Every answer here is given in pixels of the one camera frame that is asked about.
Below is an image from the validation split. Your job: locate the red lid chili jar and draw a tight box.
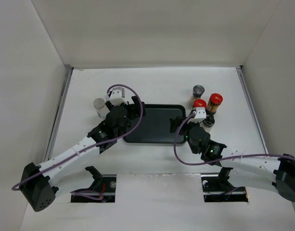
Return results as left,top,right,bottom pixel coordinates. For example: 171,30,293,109
192,99,207,109

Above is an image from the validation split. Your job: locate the black rectangular tray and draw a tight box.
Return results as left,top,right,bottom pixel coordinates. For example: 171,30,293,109
123,104,186,144

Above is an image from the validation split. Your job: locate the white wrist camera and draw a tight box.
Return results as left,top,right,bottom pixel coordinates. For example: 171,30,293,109
192,107,206,123
106,87,126,106

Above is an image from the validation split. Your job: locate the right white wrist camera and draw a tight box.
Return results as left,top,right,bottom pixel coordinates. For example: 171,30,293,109
192,107,206,123

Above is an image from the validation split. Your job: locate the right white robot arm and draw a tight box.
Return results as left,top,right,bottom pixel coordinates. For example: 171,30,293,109
170,115,295,203

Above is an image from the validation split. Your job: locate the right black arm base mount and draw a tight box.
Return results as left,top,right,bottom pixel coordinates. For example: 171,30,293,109
201,167,248,203

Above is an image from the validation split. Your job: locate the grey lid seasoning jar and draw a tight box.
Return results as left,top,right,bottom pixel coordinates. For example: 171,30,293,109
192,85,205,99

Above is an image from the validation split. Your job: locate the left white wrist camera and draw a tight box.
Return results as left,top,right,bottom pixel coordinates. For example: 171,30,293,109
106,87,126,106

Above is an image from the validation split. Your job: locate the black cap white bottle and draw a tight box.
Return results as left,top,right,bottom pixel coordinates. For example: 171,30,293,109
201,115,215,132

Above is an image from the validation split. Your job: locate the red lid sauce jar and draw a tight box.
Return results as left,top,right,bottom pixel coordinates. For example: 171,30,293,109
206,93,223,115

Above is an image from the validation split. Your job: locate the blue label sago bottle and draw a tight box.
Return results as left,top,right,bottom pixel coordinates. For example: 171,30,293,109
93,98,106,118

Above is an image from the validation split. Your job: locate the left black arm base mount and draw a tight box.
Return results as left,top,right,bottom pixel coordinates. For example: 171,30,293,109
70,167,117,204

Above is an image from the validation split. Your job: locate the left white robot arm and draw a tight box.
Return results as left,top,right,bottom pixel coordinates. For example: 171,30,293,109
12,96,146,212

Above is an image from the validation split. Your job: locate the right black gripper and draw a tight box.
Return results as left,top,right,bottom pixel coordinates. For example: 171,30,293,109
170,115,201,154

